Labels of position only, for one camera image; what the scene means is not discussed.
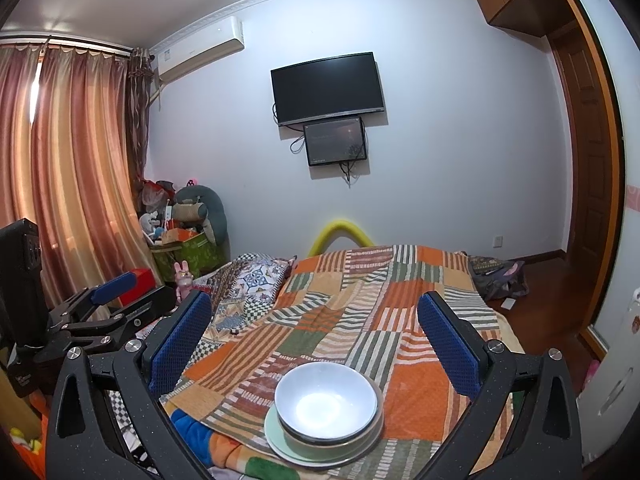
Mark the striped patchwork blanket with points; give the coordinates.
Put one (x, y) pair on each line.
(360, 300)

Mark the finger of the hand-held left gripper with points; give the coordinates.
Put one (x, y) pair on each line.
(112, 287)
(115, 322)

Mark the white toy figure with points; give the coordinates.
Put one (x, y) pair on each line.
(149, 222)

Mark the pink bunny figure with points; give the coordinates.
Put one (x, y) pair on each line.
(183, 282)

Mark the white paper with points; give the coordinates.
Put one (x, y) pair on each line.
(510, 304)

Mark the brown sheer curtain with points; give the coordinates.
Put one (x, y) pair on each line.
(139, 110)

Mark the red plastic bag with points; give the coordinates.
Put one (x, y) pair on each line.
(152, 192)

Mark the white appliance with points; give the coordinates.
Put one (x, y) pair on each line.
(615, 375)

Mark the brown wooden door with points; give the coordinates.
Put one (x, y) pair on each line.
(585, 160)

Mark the pink slipper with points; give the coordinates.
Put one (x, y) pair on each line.
(590, 375)

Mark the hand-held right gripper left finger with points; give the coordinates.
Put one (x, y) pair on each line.
(180, 340)

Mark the patterned quilt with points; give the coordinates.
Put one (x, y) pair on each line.
(255, 280)

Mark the wall socket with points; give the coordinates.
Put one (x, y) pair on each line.
(498, 241)

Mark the green cardboard box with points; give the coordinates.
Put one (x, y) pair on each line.
(192, 257)

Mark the pale green plate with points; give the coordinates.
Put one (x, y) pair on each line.
(275, 435)

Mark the red box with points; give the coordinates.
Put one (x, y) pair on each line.
(145, 282)

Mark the white bowl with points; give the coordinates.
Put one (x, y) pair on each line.
(325, 400)

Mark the orange curtain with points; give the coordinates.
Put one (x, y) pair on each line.
(70, 160)

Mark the dark bag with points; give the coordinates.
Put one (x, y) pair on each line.
(500, 277)

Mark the grey plush toy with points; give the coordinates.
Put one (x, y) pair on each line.
(200, 210)

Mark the pink bowl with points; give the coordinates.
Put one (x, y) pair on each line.
(380, 405)

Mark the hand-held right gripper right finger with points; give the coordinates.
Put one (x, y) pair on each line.
(450, 340)

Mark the wall television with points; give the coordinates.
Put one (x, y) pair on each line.
(327, 87)

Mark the yellow toy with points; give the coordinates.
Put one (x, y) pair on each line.
(25, 441)

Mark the colourful cartoon blanket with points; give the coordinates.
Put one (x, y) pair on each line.
(200, 435)

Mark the yellow foam tube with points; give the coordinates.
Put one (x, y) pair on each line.
(340, 225)

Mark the small wall monitor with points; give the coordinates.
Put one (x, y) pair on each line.
(335, 140)

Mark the white air conditioner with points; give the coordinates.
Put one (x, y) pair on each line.
(200, 50)

